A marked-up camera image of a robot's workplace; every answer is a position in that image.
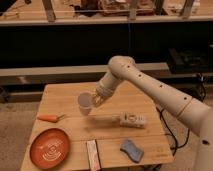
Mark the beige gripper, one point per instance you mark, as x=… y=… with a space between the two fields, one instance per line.
x=101 y=92

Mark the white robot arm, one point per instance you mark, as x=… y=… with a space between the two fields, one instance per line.
x=194 y=114

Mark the orange ceramic bowl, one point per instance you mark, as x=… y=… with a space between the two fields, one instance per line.
x=49 y=148

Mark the white lying bottle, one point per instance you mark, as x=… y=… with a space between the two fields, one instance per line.
x=130 y=120

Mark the white pink flat box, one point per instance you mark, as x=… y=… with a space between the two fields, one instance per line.
x=93 y=156

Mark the orange toy carrot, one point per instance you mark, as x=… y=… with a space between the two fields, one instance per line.
x=50 y=118

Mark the blue sponge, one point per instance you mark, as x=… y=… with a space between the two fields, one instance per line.
x=133 y=152

